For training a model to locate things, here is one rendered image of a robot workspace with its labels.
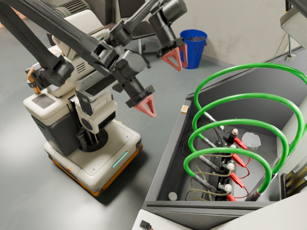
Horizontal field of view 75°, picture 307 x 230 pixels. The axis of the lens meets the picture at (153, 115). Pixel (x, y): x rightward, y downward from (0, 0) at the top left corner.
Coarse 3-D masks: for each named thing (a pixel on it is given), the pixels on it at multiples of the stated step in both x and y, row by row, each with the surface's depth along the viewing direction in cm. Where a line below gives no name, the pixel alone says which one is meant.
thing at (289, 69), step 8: (248, 64) 58; (256, 64) 57; (264, 64) 57; (272, 64) 56; (280, 64) 56; (224, 72) 62; (296, 72) 55; (208, 80) 66; (304, 80) 56; (200, 88) 70; (304, 128) 66
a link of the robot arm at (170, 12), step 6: (174, 0) 62; (180, 0) 63; (156, 6) 69; (168, 6) 63; (174, 6) 62; (180, 6) 62; (150, 12) 71; (168, 12) 64; (174, 12) 63; (180, 12) 63; (168, 18) 65; (174, 18) 65
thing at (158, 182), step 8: (184, 104) 114; (176, 120) 106; (184, 120) 106; (176, 128) 102; (184, 128) 117; (176, 136) 98; (168, 144) 95; (176, 144) 96; (168, 152) 92; (168, 160) 89; (160, 168) 87; (168, 168) 87; (160, 176) 84; (152, 184) 82; (160, 184) 82; (152, 192) 80; (160, 192) 86; (152, 200) 77
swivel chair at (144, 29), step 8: (120, 0) 273; (128, 0) 277; (136, 0) 282; (144, 0) 286; (120, 8) 278; (128, 8) 283; (136, 8) 287; (128, 16) 289; (144, 24) 299; (136, 32) 280; (144, 32) 280; (152, 32) 281; (144, 48) 340
